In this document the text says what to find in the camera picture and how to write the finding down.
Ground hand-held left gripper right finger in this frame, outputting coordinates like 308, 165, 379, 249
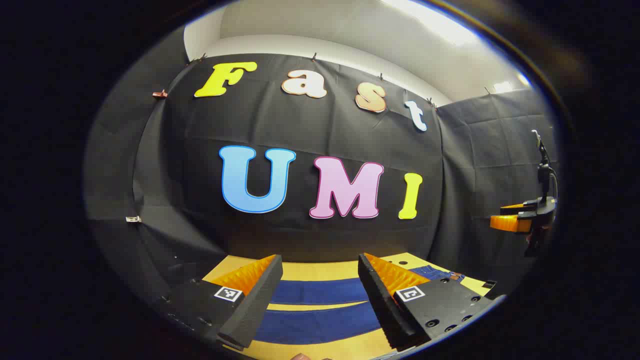
358, 252, 506, 351

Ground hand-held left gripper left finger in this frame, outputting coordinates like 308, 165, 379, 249
159, 254, 284, 352

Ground blue denim jeans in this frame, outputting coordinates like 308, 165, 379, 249
254, 265, 466, 346

